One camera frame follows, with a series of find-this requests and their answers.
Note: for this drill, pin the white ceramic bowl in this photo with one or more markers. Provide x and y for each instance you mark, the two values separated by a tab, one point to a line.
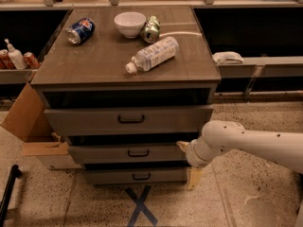
129	24

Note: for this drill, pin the green soda can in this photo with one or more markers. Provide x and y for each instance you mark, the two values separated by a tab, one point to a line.
151	30

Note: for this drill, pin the red soda can left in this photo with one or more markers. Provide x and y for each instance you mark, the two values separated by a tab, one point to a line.
5	61

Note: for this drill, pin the folded white cloth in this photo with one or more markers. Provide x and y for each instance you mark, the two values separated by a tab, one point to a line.
227	57

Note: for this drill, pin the red soda can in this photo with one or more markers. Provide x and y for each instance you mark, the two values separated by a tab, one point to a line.
5	61
31	60

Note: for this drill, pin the cardboard box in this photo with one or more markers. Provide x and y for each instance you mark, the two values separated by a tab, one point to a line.
27	121

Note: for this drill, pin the clear plastic water bottle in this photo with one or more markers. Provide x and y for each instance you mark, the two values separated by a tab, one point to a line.
147	58

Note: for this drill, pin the grey drawer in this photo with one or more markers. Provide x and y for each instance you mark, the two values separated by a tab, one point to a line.
136	175
129	153
114	121

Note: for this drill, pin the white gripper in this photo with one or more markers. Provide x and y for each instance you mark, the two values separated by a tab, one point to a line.
191	155

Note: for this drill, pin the black bar left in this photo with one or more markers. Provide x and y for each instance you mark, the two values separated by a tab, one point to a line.
15	173

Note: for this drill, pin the blue pepsi can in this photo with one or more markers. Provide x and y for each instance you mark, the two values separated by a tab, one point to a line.
80	31

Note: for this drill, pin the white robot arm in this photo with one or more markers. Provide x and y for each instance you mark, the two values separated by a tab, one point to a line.
218	137

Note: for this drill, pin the grey drawer cabinet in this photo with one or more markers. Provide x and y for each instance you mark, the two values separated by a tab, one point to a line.
93	76

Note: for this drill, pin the red soda can right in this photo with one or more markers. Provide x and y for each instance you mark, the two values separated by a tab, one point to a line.
31	60

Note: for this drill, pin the grey top drawer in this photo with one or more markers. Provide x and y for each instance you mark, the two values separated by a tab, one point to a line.
114	121

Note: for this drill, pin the grey bottom drawer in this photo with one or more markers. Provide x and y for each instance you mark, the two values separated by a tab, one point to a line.
136	175

